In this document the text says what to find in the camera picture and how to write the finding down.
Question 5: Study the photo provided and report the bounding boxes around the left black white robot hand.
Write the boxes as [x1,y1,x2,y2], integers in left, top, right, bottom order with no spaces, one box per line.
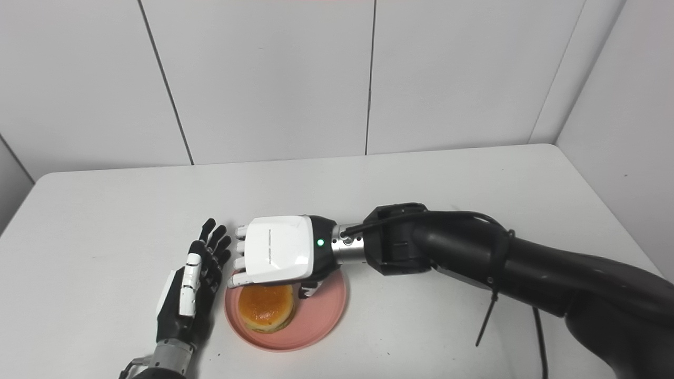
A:
[155,217,233,347]

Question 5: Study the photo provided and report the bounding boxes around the toy hamburger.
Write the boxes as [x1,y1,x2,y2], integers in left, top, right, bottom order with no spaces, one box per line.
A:
[237,284,296,334]

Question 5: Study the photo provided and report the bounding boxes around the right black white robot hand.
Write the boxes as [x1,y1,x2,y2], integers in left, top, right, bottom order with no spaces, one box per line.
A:
[227,214,344,300]

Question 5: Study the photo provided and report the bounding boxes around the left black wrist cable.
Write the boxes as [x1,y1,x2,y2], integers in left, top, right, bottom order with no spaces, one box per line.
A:
[118,357,154,379]

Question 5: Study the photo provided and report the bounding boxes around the pink round plate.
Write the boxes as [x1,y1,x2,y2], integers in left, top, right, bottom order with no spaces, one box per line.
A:
[224,265,349,353]

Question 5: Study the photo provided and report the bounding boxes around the black cable tie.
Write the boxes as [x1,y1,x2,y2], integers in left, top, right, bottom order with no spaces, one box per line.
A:
[475,227,517,348]

